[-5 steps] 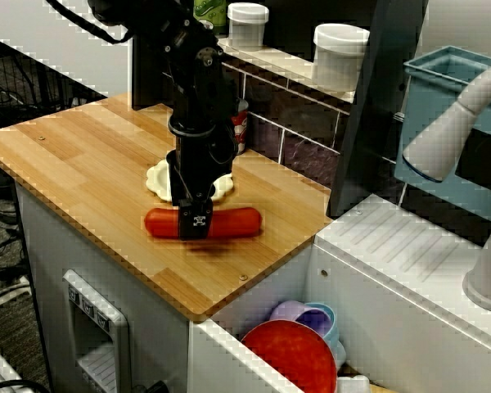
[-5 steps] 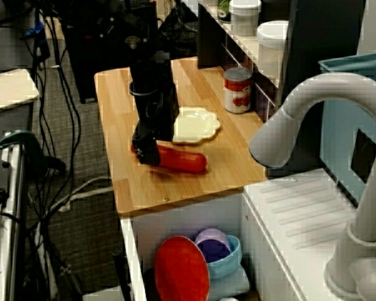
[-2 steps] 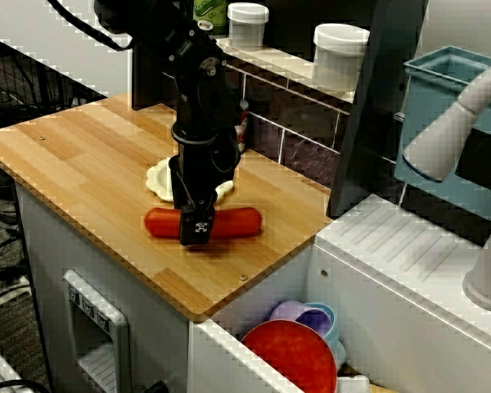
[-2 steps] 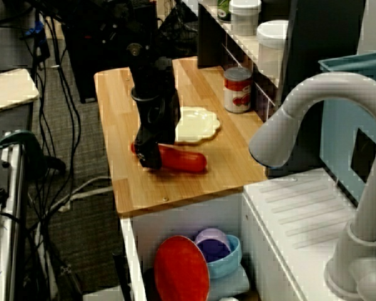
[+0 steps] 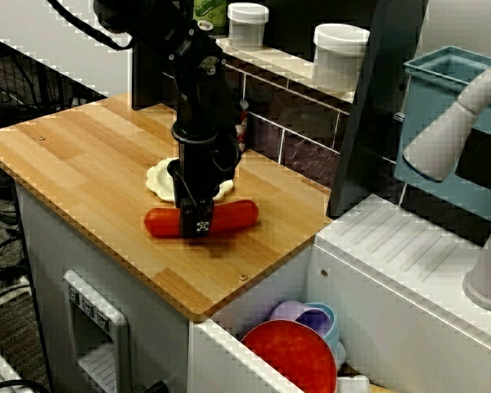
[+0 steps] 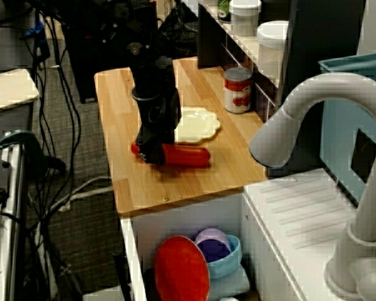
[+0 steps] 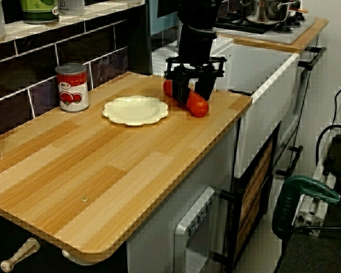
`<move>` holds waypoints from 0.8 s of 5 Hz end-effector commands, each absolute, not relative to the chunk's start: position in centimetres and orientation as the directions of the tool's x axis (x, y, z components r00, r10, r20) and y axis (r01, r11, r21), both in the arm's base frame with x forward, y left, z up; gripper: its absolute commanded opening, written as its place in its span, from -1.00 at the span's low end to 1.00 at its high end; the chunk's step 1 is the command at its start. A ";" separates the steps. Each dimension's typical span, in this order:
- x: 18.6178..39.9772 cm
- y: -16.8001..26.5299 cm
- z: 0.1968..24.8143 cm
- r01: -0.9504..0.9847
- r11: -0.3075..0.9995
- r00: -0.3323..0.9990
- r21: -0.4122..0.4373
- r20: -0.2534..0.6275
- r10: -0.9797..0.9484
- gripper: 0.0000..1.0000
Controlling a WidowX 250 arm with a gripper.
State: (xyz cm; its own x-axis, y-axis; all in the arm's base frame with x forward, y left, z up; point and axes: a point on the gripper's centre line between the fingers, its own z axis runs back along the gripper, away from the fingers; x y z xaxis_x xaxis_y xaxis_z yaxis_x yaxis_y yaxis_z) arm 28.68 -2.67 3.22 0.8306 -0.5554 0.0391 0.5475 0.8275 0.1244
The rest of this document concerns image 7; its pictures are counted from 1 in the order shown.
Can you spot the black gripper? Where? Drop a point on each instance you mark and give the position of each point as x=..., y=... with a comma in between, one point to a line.
x=196, y=45

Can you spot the red toy sausage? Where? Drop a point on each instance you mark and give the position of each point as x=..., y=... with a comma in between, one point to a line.
x=199, y=106

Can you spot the cream scalloped toy plate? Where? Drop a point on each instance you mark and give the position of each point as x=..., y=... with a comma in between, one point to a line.
x=136, y=112

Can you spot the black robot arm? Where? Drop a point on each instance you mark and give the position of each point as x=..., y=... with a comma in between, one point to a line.
x=197, y=12

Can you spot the light blue plastic bin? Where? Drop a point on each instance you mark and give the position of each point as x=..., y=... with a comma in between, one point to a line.
x=159, y=22

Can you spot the white toy sink unit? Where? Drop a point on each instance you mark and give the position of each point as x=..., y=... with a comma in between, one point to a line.
x=267, y=119

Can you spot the black burner grate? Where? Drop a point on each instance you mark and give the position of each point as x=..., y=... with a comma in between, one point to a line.
x=244, y=25

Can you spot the grey toy stove hob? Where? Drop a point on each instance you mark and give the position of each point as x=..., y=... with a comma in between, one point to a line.
x=284, y=38

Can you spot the steel cooking pot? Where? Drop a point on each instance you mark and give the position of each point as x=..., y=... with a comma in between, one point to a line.
x=264, y=11

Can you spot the black stove knob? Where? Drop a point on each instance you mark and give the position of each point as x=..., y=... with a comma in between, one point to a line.
x=301, y=17
x=282, y=29
x=295, y=22

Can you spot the black framed wooden crate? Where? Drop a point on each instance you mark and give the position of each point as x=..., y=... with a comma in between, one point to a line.
x=253, y=193

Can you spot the tomato print tin can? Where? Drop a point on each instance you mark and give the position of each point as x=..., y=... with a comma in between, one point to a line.
x=74, y=91

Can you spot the white toy kitchen cabinet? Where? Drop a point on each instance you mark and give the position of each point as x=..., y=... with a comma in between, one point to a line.
x=159, y=216

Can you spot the grey toy dishwasher panel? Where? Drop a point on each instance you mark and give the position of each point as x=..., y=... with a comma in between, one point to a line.
x=182, y=227

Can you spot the small white lidded jar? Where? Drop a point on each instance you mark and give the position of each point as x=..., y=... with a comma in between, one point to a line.
x=71, y=8

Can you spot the green power drill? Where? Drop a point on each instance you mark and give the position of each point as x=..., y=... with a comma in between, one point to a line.
x=284, y=207

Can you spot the dark power supply box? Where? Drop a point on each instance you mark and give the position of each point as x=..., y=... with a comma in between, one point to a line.
x=339, y=153

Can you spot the green label can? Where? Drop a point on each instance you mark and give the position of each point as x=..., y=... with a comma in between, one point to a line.
x=37, y=11

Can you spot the silver aluminium extrusion rail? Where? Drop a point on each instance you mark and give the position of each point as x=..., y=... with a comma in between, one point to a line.
x=309, y=216

